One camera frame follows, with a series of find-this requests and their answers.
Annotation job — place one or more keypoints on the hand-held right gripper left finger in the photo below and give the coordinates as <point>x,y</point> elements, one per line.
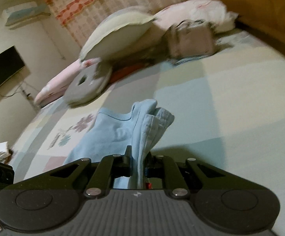
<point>127,156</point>

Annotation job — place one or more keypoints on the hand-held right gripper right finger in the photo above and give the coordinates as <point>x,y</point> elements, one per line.
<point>150,163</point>

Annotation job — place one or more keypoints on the light blue long-sleeve shirt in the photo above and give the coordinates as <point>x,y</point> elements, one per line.
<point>113,137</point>

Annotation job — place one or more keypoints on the white cloth bundle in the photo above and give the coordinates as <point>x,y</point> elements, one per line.
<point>0,152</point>

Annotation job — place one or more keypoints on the grey round cushion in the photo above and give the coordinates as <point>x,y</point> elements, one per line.
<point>88,86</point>

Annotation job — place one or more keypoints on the orange-red cloth roll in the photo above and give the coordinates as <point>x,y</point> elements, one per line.
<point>125,72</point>

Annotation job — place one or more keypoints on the patterned scarf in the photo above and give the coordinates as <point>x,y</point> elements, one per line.
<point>154,52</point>

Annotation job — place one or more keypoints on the cream and green pillow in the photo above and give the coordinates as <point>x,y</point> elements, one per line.
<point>115,39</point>

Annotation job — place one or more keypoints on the folded beige blanket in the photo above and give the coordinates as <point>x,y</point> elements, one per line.
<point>154,36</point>

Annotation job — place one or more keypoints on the pink handbag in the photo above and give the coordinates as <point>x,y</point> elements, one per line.
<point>191,39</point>

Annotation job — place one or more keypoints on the patterned curtain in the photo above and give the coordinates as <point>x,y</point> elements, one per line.
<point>108,5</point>

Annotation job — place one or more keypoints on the pink floral quilt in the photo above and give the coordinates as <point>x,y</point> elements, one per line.
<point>201,9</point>

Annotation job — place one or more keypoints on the wooden headboard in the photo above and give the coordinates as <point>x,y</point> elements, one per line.
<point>255,2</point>

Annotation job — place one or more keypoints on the black wall television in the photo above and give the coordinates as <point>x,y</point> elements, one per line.
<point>2,68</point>

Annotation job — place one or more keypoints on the white wall air conditioner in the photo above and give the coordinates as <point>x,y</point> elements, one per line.
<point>24,13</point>

